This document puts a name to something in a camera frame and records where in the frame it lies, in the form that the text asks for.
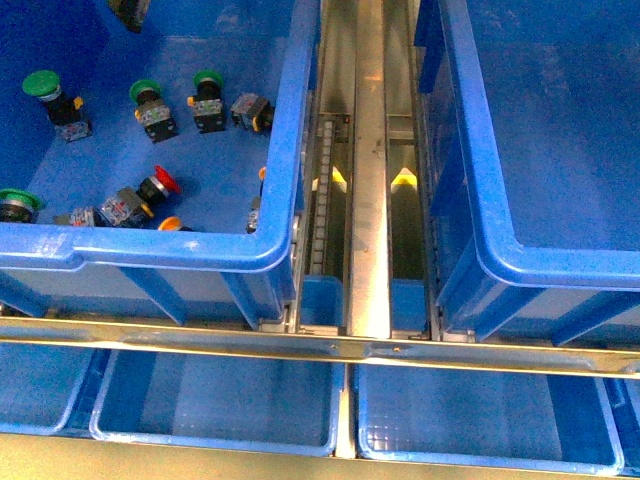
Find left roller track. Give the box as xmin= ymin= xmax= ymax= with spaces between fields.
xmin=309 ymin=117 xmax=335 ymax=275

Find button contact block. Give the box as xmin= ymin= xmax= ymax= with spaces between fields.
xmin=231 ymin=92 xmax=275 ymax=133

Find green button right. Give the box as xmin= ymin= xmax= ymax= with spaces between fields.
xmin=187 ymin=69 xmax=226 ymax=134

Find green button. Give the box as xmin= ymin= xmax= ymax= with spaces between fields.
xmin=187 ymin=69 xmax=226 ymax=134
xmin=1 ymin=188 xmax=45 ymax=224
xmin=22 ymin=70 xmax=92 ymax=143
xmin=129 ymin=79 xmax=178 ymax=143

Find large blue bin left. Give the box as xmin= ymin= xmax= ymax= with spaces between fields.
xmin=1 ymin=1 xmax=320 ymax=325

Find large blue bin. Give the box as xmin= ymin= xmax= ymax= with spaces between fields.
xmin=1 ymin=1 xmax=320 ymax=325
xmin=415 ymin=1 xmax=639 ymax=346

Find red button lying sideways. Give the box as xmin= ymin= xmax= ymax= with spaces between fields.
xmin=98 ymin=165 xmax=181 ymax=228

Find lower blue bin centre-left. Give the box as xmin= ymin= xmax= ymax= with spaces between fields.
xmin=89 ymin=350 xmax=344 ymax=457

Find green button middle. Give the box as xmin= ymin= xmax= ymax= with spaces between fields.
xmin=129 ymin=79 xmax=178 ymax=143

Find large blue bin right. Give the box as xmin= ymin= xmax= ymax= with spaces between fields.
xmin=415 ymin=1 xmax=639 ymax=346

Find green button far left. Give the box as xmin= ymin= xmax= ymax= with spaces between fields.
xmin=22 ymin=70 xmax=92 ymax=143

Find lower blue bin centre-right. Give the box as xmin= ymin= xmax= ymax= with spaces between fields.
xmin=355 ymin=366 xmax=624 ymax=475

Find green button bottom left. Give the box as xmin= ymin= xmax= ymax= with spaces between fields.
xmin=1 ymin=188 xmax=45 ymax=224

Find lower blue bin far left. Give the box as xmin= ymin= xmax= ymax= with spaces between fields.
xmin=1 ymin=343 xmax=111 ymax=438

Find lower blue bin far right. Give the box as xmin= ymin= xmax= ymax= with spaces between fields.
xmin=604 ymin=379 xmax=640 ymax=478

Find steel centre divider rail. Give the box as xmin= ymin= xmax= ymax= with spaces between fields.
xmin=347 ymin=1 xmax=391 ymax=339

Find steel rack front rail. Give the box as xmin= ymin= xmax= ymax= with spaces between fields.
xmin=1 ymin=317 xmax=639 ymax=379

